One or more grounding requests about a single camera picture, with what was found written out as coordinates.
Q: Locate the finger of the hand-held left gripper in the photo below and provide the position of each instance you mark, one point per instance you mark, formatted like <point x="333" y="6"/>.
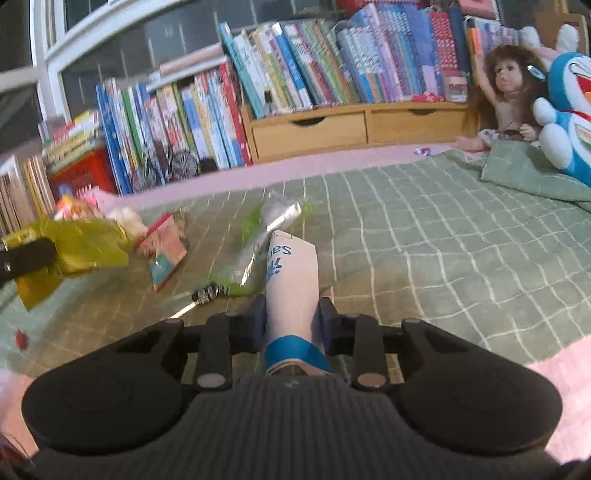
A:
<point x="27" y="259"/>

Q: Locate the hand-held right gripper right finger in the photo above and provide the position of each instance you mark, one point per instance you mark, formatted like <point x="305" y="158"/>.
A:
<point x="324" y="323"/>

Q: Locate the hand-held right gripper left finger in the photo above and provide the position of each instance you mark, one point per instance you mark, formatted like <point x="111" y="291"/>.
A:
<point x="258" y="325"/>

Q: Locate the white carton with blue print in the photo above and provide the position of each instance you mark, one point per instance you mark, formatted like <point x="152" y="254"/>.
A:
<point x="291" y="286"/>

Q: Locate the yellow-gold snack wrapper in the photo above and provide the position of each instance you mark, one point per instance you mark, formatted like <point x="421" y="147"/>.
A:
<point x="87" y="244"/>

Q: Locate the row of pale-spined books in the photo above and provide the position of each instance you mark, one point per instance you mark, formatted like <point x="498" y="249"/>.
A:
<point x="23" y="194"/>

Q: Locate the stack of flat-lying books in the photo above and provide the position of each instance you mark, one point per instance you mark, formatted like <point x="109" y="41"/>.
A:
<point x="69" y="138"/>

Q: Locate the row of books on organizer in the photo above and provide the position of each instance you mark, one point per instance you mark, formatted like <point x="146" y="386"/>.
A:
<point x="346" y="60"/>

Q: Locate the row of thin colourful books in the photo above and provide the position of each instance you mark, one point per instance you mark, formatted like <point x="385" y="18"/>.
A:
<point x="491" y="34"/>

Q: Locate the macaron printed snack packet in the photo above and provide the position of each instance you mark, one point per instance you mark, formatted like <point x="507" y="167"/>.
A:
<point x="69" y="210"/>

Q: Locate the small red scrap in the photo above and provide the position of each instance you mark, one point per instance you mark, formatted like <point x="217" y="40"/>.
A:
<point x="21" y="339"/>

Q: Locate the pink and white wrapper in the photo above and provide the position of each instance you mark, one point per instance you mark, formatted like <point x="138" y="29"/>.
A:
<point x="117" y="214"/>

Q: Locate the red slotted plastic basket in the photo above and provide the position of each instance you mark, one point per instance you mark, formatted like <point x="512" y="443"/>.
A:
<point x="85" y="173"/>

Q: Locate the teal and pink snack packet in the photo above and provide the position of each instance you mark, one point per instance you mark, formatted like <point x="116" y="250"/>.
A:
<point x="164" y="254"/>

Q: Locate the green checked blanket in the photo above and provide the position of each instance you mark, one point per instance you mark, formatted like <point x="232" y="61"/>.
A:
<point x="415" y="240"/>

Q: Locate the black model bicycle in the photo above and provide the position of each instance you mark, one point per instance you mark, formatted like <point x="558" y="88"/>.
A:
<point x="182" y="164"/>

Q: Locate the wooden drawer organizer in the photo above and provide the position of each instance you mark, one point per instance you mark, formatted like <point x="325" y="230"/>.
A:
<point x="323" y="131"/>

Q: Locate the small candy wrapper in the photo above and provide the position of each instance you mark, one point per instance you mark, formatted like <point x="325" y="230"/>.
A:
<point x="423" y="151"/>

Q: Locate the small glass bottle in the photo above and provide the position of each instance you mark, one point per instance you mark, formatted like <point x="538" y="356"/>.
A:
<point x="267" y="101"/>

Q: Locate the small pink flower ornaments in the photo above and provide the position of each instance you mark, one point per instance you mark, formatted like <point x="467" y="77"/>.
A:
<point x="427" y="97"/>

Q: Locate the small pink toy box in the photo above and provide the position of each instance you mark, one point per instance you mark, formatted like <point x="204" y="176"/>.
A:
<point x="455" y="86"/>

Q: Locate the brown-haired doll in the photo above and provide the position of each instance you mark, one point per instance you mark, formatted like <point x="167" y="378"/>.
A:
<point x="505" y="83"/>

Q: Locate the blue and white plush toy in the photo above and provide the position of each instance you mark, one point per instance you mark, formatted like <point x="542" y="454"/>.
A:
<point x="570" y="120"/>

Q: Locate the white bunny plush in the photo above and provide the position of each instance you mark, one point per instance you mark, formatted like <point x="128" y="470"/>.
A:
<point x="565" y="39"/>

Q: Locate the white window frame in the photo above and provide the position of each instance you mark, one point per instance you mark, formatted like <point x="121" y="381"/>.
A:
<point x="51" y="55"/>

